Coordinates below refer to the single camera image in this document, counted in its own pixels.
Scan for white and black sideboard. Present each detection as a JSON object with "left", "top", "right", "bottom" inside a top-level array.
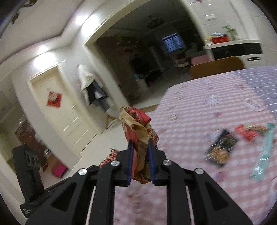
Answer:
[{"left": 203, "top": 39, "right": 263, "bottom": 68}]

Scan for purple checked tablecloth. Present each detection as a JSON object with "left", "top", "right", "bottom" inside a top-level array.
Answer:
[{"left": 235, "top": 66, "right": 277, "bottom": 113}]

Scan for dark chandelier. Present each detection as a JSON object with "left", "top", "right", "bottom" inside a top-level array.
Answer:
[{"left": 146, "top": 15, "right": 164, "bottom": 28}]

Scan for red tan snack wrapper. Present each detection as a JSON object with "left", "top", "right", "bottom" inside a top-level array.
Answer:
[{"left": 119, "top": 106, "right": 159, "bottom": 184}]

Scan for brown wooden dining chair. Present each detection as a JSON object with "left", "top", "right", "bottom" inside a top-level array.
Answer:
[{"left": 190, "top": 56, "right": 246, "bottom": 80}]

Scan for red snack packet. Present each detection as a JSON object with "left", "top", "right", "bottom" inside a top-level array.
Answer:
[{"left": 235, "top": 124, "right": 259, "bottom": 141}]

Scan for red diamond door decoration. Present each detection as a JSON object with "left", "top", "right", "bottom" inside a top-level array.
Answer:
[{"left": 46, "top": 91, "right": 63, "bottom": 107}]

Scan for teal long wrapper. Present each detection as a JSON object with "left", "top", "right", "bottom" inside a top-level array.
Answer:
[{"left": 250, "top": 123, "right": 276, "bottom": 181}]

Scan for white panel door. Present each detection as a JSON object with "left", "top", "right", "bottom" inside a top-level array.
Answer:
[{"left": 27, "top": 64, "right": 98, "bottom": 155}]

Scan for colourful snack wrapper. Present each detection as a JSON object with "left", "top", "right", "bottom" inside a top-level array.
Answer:
[{"left": 244, "top": 123, "right": 269, "bottom": 133}]

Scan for brown carved wooden door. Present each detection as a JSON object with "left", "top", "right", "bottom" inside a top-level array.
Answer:
[{"left": 14, "top": 121, "right": 47, "bottom": 161}]

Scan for pink blanket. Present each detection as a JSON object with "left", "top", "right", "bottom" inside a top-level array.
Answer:
[{"left": 191, "top": 54, "right": 211, "bottom": 65}]

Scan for dark striped jacket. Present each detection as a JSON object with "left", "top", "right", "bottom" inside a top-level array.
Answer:
[{"left": 87, "top": 83, "right": 109, "bottom": 104}]

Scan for green potted plant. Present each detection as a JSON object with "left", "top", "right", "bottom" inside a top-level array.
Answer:
[{"left": 223, "top": 25, "right": 237, "bottom": 40}]

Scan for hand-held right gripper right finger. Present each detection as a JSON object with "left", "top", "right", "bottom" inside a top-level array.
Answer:
[{"left": 148, "top": 138, "right": 253, "bottom": 225}]

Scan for grey trousers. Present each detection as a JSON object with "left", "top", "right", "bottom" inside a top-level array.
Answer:
[{"left": 98, "top": 100, "right": 111, "bottom": 113}]

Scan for wooden armchair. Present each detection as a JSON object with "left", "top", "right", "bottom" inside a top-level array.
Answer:
[{"left": 176, "top": 54, "right": 191, "bottom": 70}]

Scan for red tin box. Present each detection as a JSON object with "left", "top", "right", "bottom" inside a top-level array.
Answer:
[{"left": 211, "top": 36, "right": 229, "bottom": 44}]

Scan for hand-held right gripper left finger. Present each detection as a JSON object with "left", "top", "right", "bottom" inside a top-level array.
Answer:
[{"left": 25, "top": 140, "right": 135, "bottom": 225}]

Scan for barred window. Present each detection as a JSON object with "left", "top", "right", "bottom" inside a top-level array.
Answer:
[{"left": 161, "top": 32, "right": 185, "bottom": 53}]

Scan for red patterned crushed carton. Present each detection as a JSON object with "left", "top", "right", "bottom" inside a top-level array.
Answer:
[{"left": 98, "top": 149, "right": 119, "bottom": 168}]

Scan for brown and pink stool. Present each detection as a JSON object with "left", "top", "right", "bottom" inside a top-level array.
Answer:
[{"left": 46, "top": 156, "right": 68, "bottom": 179}]

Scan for brown cloth draped chair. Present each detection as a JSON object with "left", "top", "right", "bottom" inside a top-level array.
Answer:
[{"left": 128, "top": 78, "right": 141, "bottom": 102}]

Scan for black snack packet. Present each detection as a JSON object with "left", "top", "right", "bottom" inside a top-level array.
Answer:
[{"left": 204, "top": 129, "right": 239, "bottom": 168}]

